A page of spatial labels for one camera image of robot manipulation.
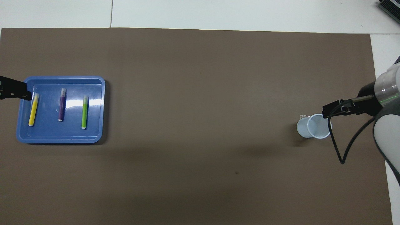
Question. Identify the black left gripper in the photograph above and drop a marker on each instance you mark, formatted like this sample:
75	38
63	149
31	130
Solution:
1	87

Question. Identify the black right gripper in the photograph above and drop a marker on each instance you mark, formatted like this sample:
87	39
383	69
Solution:
368	100

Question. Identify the yellow pen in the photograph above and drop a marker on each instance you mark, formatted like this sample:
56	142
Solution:
33	111

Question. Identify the purple pen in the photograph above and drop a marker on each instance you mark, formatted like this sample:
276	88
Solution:
62	106

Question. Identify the green pen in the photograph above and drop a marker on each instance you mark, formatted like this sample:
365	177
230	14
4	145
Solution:
84	112

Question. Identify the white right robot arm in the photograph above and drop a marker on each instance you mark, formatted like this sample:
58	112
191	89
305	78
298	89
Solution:
389	125

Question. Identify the blue plastic tray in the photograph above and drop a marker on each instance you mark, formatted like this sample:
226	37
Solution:
47	134

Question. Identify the clear plastic cup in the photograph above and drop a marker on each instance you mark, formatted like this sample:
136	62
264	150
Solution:
304	128

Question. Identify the grey ribbed device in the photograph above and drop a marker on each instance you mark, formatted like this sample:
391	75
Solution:
390	7

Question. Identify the brown table mat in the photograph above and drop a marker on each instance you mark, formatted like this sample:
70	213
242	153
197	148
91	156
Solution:
200	125

